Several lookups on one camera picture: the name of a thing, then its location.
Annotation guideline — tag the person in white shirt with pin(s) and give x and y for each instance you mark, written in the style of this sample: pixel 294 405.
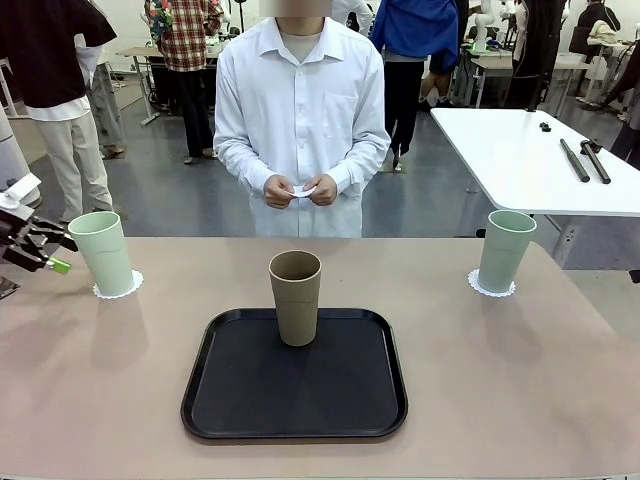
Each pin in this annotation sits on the person in white shirt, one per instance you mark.
pixel 300 110

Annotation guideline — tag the black metal rod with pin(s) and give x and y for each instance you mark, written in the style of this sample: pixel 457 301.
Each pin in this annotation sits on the black metal rod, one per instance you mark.
pixel 597 162
pixel 575 160

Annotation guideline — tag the black plastic tray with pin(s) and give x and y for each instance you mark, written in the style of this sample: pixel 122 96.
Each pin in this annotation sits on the black plastic tray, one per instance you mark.
pixel 300 395

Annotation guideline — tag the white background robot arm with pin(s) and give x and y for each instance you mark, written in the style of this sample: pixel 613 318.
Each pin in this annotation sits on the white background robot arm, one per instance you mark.
pixel 482 30

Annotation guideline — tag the person's left forearm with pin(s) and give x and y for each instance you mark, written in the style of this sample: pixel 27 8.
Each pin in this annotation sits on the person's left forearm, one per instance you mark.
pixel 360 165

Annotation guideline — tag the grey background desk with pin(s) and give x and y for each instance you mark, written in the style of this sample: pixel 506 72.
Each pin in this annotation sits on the grey background desk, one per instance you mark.
pixel 142 52

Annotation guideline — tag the white side table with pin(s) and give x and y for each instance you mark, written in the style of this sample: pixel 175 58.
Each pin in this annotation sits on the white side table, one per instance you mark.
pixel 510 160

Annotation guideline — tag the person in black coat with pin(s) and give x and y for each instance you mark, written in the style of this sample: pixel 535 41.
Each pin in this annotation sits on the person in black coat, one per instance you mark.
pixel 540 40

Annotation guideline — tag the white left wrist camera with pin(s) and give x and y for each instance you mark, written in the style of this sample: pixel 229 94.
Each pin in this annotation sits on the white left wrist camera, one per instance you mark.
pixel 20 190

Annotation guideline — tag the person's right forearm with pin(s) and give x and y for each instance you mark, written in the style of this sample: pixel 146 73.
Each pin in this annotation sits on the person's right forearm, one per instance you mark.
pixel 240 165

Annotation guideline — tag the seated person in cream top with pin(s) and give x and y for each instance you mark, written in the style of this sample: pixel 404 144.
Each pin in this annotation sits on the seated person in cream top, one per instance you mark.
pixel 602 35

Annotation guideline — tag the person's left hand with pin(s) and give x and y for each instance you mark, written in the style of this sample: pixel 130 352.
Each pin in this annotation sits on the person's left hand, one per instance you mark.
pixel 325 192

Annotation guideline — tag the person in black top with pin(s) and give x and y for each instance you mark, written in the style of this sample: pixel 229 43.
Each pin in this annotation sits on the person in black top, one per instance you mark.
pixel 45 60

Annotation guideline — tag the small black table item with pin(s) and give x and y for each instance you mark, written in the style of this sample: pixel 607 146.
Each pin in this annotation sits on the small black table item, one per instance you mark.
pixel 545 126

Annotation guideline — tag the person in plaid shirt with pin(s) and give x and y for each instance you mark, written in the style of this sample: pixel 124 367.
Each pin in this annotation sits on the person in plaid shirt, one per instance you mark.
pixel 192 50

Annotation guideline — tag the light green tall cup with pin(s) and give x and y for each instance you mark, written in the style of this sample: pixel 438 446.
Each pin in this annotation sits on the light green tall cup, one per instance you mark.
pixel 505 255
pixel 102 255

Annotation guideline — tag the brown tall cup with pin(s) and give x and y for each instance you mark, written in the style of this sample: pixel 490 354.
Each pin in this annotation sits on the brown tall cup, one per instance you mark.
pixel 296 305

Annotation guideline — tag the person in blue jacket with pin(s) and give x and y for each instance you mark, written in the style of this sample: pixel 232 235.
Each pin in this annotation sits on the person in blue jacket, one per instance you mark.
pixel 415 30

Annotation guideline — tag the background desk with equipment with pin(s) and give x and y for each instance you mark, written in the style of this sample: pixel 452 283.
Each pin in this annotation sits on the background desk with equipment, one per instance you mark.
pixel 495 60

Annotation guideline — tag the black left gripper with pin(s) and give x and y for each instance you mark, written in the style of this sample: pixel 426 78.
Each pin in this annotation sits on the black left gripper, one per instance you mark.
pixel 15 240

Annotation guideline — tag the dark flat object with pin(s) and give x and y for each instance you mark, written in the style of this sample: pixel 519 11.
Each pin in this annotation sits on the dark flat object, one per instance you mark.
pixel 7 289

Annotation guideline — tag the person in grey trousers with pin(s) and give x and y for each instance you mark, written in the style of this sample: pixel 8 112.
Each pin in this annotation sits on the person in grey trousers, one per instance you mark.
pixel 107 110

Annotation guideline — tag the person's right hand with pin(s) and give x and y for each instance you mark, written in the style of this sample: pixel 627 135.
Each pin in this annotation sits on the person's right hand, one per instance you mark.
pixel 277 192

